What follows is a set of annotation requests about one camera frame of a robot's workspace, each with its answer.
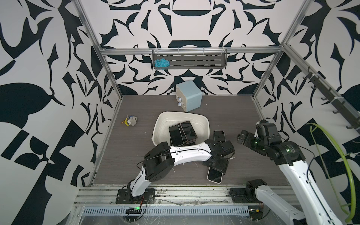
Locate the dark smartphone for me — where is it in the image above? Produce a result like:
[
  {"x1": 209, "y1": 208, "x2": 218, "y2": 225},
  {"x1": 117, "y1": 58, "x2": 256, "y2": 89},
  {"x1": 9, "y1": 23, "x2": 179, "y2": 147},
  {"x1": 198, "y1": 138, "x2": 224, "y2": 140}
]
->
[{"x1": 213, "y1": 130, "x2": 226, "y2": 143}]

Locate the white case smartphone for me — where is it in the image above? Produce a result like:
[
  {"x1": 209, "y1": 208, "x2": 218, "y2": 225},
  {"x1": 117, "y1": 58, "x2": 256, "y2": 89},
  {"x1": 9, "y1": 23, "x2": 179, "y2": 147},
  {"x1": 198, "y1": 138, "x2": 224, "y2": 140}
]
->
[{"x1": 207, "y1": 167, "x2": 223, "y2": 184}]

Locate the white plastic storage tub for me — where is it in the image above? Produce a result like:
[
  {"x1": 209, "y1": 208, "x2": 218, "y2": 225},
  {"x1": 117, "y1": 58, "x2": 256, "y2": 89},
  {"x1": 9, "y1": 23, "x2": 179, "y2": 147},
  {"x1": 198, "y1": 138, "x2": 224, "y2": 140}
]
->
[{"x1": 152, "y1": 112, "x2": 210, "y2": 146}]

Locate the black smartphone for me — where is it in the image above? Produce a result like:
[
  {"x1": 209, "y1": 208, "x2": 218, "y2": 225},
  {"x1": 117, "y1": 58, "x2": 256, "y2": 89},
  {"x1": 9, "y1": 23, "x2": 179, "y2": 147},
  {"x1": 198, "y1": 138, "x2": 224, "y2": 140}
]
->
[{"x1": 180, "y1": 121, "x2": 197, "y2": 142}]

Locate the grey edge smartphone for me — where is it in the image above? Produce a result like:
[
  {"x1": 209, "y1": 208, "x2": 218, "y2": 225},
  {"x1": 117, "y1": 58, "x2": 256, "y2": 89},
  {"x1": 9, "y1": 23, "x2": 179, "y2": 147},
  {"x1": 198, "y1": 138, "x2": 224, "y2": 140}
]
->
[{"x1": 168, "y1": 125, "x2": 184, "y2": 147}]

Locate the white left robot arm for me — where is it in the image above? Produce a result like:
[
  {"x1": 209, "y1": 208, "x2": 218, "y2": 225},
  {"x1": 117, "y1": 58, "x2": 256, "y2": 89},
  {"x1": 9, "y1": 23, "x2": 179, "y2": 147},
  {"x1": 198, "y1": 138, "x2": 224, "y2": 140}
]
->
[{"x1": 127, "y1": 139, "x2": 235, "y2": 199}]

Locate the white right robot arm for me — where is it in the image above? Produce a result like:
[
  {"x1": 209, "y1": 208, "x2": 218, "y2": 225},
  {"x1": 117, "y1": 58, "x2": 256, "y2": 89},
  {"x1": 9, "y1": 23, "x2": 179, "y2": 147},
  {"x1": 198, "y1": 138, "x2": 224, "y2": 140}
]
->
[{"x1": 237, "y1": 120, "x2": 342, "y2": 225}]

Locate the blue mini drawer cabinet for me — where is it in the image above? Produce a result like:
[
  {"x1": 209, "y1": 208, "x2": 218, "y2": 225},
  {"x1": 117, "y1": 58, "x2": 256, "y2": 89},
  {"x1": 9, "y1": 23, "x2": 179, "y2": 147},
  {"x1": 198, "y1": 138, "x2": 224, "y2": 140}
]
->
[{"x1": 176, "y1": 81, "x2": 203, "y2": 112}]

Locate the right small circuit board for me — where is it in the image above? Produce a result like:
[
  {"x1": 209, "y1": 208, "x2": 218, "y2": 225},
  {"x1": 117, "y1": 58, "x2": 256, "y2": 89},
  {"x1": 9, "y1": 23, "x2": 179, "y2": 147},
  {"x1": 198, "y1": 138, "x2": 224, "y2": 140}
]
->
[{"x1": 249, "y1": 209, "x2": 264, "y2": 221}]

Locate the small yellow white toy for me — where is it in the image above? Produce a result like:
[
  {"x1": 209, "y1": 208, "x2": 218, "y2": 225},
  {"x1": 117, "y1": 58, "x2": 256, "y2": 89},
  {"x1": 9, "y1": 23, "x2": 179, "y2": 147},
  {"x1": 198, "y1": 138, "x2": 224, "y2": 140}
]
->
[{"x1": 121, "y1": 115, "x2": 138, "y2": 126}]

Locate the left green-lit circuit board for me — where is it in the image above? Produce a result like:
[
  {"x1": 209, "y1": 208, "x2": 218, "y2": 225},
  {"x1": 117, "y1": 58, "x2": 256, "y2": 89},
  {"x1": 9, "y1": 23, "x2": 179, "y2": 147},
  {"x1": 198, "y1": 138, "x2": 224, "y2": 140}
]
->
[{"x1": 125, "y1": 206, "x2": 142, "y2": 215}]

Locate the blue crumpled cloth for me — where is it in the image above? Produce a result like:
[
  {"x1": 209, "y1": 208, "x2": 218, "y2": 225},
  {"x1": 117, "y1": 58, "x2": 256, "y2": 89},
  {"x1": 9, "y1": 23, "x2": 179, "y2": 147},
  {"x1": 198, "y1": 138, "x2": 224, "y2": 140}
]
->
[{"x1": 154, "y1": 58, "x2": 170, "y2": 69}]

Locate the green hoop tube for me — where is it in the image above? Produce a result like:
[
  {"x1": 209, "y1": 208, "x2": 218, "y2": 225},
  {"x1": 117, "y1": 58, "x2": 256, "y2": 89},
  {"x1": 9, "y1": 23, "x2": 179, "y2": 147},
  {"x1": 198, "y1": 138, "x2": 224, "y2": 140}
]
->
[{"x1": 307, "y1": 122, "x2": 358, "y2": 224}]

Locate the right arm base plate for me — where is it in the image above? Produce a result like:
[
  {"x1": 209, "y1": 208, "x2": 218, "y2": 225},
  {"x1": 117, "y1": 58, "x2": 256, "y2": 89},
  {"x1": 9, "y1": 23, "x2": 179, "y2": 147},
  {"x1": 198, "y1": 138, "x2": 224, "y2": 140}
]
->
[{"x1": 229, "y1": 187, "x2": 256, "y2": 203}]

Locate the white slotted cable duct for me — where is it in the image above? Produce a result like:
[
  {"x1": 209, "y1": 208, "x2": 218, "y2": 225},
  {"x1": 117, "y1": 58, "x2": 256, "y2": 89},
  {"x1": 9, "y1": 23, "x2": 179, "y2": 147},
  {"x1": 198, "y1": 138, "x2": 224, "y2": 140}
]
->
[{"x1": 82, "y1": 205, "x2": 249, "y2": 217}]

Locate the grey slotted wall rack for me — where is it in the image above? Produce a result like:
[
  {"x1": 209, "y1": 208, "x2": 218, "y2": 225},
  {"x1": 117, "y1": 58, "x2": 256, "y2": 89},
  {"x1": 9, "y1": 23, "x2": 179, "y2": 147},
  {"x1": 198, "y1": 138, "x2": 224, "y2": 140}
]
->
[{"x1": 152, "y1": 48, "x2": 227, "y2": 69}]

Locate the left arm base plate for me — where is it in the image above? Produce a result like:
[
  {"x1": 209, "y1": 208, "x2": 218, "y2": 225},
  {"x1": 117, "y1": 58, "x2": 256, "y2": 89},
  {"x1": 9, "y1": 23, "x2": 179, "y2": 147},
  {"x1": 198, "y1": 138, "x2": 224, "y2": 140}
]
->
[{"x1": 116, "y1": 187, "x2": 156, "y2": 204}]

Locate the black wall hook rail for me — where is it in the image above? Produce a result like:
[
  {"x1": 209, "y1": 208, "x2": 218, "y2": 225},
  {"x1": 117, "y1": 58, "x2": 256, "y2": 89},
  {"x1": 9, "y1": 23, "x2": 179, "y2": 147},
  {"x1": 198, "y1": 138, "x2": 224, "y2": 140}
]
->
[{"x1": 303, "y1": 66, "x2": 360, "y2": 134}]

